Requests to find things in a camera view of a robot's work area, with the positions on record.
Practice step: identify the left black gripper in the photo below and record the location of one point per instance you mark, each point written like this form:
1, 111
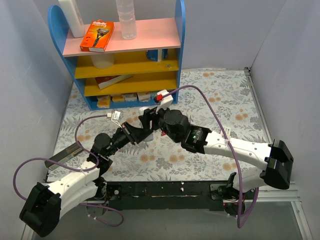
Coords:
129, 132

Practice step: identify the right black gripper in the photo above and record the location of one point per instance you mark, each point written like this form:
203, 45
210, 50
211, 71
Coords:
151, 120

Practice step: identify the white remote with screen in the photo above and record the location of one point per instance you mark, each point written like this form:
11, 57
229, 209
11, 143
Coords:
151, 136

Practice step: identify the grey white remote control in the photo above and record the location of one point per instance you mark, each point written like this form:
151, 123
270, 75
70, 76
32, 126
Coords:
227, 130

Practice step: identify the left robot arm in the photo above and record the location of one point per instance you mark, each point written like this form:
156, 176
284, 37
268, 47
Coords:
47, 203

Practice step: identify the yellow sponge pack left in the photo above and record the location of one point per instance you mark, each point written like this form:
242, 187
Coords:
103, 101

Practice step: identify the black flat bar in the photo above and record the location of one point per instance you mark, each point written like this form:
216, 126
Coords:
63, 156

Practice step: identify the blue shelf unit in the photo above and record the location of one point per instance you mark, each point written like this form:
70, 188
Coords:
130, 55

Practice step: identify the floral table mat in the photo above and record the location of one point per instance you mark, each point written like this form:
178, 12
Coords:
209, 99

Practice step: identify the blue white carton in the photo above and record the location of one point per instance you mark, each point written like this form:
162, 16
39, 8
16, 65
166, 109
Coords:
157, 55

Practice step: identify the white cup on shelf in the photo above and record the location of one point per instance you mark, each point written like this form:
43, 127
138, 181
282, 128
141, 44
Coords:
103, 60

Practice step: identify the orange razor box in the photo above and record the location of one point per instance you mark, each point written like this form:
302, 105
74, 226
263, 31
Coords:
97, 36

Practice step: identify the clear plastic water bottle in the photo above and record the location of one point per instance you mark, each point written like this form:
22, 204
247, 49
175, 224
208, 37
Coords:
126, 15

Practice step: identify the white bottle on shelf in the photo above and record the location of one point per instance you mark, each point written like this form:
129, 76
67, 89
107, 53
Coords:
73, 17

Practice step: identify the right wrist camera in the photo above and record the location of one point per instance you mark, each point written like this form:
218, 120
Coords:
164, 100

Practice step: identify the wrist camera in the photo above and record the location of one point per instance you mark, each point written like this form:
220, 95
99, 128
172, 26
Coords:
114, 117
164, 100

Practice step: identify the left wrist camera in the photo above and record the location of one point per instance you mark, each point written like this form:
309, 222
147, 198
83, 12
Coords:
114, 117

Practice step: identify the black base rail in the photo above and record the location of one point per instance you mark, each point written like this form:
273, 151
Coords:
171, 195

